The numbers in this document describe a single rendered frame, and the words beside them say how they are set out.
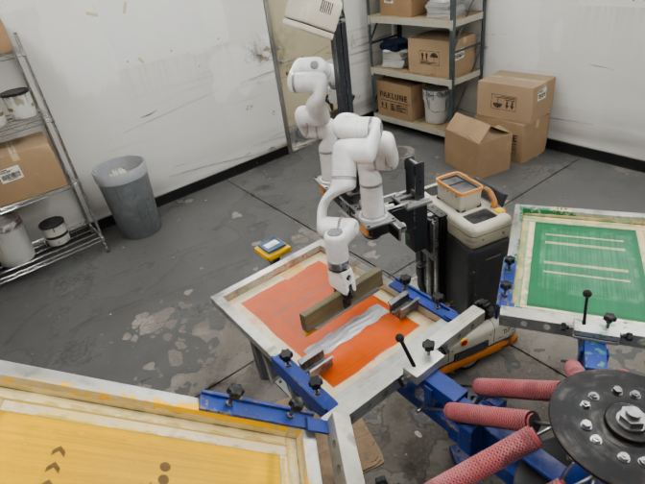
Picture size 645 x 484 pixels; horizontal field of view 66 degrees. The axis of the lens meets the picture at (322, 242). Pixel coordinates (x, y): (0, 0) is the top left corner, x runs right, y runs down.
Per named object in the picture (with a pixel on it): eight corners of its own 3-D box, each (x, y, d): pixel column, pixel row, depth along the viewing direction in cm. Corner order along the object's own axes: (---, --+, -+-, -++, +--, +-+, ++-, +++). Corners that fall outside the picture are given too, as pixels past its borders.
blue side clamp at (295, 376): (274, 371, 173) (270, 356, 169) (285, 363, 175) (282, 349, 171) (327, 423, 152) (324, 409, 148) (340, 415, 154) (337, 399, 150)
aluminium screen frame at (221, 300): (212, 303, 207) (210, 297, 205) (322, 245, 234) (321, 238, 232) (330, 421, 151) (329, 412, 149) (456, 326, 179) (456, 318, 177)
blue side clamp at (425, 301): (389, 296, 199) (388, 282, 195) (397, 290, 201) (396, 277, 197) (447, 333, 178) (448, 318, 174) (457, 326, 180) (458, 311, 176)
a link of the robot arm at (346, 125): (334, 98, 175) (387, 96, 169) (356, 154, 208) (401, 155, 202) (327, 133, 170) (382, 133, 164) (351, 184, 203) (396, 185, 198)
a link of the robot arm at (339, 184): (359, 178, 170) (356, 239, 171) (322, 177, 174) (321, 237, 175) (352, 176, 162) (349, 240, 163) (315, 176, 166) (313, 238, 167)
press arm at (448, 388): (410, 379, 156) (410, 369, 153) (423, 370, 159) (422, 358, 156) (454, 413, 144) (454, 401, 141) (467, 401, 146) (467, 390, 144)
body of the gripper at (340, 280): (356, 263, 166) (359, 289, 172) (337, 252, 173) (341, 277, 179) (340, 274, 162) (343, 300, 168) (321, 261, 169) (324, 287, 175)
